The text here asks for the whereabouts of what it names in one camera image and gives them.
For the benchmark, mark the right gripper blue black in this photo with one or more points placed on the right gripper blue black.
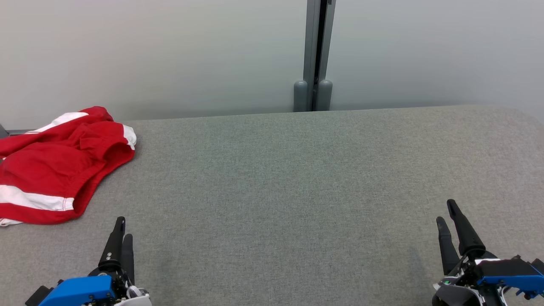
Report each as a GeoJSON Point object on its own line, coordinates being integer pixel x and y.
{"type": "Point", "coordinates": [510, 280]}

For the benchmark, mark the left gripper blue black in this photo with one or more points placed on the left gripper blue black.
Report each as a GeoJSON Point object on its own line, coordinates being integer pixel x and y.
{"type": "Point", "coordinates": [80, 291]}

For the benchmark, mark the grey fabric sofa seat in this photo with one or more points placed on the grey fabric sofa seat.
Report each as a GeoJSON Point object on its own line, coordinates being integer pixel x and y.
{"type": "Point", "coordinates": [297, 191]}

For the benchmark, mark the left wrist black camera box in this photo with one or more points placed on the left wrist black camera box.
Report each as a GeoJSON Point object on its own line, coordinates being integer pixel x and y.
{"type": "Point", "coordinates": [38, 297]}

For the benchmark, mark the red shorts with white stripe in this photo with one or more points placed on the red shorts with white stripe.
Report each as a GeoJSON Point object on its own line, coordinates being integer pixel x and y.
{"type": "Point", "coordinates": [38, 170]}

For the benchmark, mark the grey metal partition post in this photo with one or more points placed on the grey metal partition post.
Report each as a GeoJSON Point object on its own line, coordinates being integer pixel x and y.
{"type": "Point", "coordinates": [311, 42]}

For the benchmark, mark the grey partition base rail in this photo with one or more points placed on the grey partition base rail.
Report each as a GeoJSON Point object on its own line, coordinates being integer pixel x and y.
{"type": "Point", "coordinates": [4, 131]}

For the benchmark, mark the left white grey robot arm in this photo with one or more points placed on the left white grey robot arm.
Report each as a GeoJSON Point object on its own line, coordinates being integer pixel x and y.
{"type": "Point", "coordinates": [136, 299]}

